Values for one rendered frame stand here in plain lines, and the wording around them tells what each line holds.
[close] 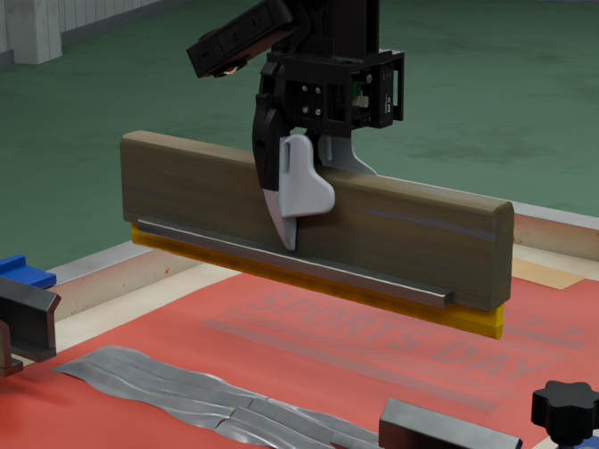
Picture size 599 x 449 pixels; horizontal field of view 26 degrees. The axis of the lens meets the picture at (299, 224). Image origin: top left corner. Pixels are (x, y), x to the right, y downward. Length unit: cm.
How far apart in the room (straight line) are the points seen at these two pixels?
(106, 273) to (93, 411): 24
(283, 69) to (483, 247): 19
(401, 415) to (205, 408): 21
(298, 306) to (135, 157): 23
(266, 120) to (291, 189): 6
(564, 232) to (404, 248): 46
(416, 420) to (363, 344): 29
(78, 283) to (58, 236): 332
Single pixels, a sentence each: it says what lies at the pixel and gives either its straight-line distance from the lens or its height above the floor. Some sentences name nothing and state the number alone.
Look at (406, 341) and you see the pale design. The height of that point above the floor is 95.
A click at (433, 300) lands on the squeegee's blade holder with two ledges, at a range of 92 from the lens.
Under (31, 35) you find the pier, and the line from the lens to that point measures 764.
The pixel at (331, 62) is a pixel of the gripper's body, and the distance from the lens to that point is 92.
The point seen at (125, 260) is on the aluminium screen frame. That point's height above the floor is 99.
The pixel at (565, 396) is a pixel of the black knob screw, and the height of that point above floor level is 106.
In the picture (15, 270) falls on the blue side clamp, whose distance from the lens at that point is 120.
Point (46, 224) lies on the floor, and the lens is 466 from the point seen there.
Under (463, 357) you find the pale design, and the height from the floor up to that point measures 95.
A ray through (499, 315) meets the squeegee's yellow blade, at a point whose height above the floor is 106.
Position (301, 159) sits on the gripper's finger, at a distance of 95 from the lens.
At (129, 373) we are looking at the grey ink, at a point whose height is 96.
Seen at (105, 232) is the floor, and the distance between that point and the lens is 455.
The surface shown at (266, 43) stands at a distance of 98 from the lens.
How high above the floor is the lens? 140
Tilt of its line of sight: 18 degrees down
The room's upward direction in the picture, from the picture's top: straight up
